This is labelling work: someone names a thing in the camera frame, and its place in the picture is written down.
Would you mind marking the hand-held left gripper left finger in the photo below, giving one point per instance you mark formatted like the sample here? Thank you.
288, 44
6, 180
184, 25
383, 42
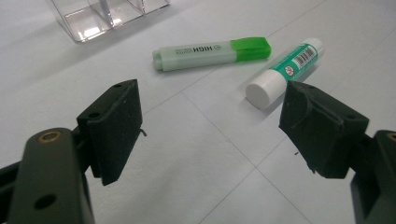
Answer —
115, 133

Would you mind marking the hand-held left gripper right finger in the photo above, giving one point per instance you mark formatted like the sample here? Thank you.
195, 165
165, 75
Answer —
320, 137

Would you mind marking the white and green glue stick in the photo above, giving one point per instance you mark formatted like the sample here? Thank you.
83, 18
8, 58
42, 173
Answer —
274, 84

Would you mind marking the clear acrylic organizer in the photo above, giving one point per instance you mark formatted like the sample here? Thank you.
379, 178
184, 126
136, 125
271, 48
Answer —
93, 18

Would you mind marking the green highlighter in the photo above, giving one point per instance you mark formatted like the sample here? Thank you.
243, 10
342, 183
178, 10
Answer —
202, 55

